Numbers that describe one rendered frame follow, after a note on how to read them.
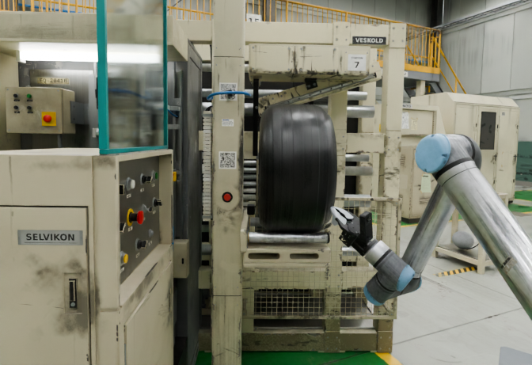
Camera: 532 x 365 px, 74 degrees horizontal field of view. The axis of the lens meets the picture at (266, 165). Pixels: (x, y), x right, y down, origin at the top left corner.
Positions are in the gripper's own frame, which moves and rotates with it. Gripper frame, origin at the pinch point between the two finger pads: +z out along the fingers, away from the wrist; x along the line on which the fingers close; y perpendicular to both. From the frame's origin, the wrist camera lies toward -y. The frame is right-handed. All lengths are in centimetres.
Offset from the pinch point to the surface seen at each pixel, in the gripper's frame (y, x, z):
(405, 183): 269, 390, 46
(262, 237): 20.4, -20.8, 13.4
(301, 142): -17.9, -3.1, 22.5
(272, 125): -17.6, -5.8, 35.7
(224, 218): 23.8, -26.4, 31.4
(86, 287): -16, -86, 14
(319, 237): 16.0, -3.0, -1.7
